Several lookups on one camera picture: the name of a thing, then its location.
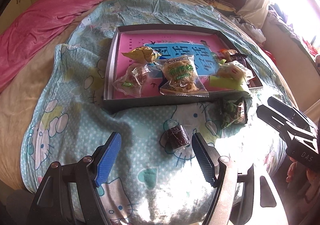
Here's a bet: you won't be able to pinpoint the dark jelly candy wrapper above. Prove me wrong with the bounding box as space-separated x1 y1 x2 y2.
159 119 190 153

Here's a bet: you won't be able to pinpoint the black green snack packet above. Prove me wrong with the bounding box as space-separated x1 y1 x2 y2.
218 97 247 129

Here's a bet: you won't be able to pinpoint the Ximaizi meat floss snack pack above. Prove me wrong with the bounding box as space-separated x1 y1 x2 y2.
155 55 209 98

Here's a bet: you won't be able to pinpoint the clear packet brown snacks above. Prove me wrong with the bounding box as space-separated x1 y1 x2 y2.
113 63 149 98

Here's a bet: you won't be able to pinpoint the right hand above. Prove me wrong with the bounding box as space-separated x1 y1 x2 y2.
285 160 319 216

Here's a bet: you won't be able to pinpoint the Hello Kitty green blanket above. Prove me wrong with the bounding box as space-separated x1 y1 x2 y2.
20 0 290 224

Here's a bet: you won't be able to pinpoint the green yellow cake packet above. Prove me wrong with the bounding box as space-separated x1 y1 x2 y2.
209 61 254 92

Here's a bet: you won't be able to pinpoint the red plastic bag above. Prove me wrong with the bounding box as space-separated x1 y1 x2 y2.
263 49 277 65

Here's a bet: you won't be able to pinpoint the dark Snickers bar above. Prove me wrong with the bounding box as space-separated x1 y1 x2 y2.
230 53 252 71

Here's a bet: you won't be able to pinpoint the orange biscuit packet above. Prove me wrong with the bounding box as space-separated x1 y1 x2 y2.
217 49 237 62

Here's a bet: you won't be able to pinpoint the grey cardboard tray box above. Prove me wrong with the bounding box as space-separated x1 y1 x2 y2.
103 24 263 113

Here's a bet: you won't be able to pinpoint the pink children's book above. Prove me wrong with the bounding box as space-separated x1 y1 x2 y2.
108 32 241 100

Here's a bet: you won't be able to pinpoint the yellow chips snack bag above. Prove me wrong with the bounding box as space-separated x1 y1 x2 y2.
122 46 162 64

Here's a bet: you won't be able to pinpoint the pink quilt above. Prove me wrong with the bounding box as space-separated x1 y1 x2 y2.
1 0 103 90

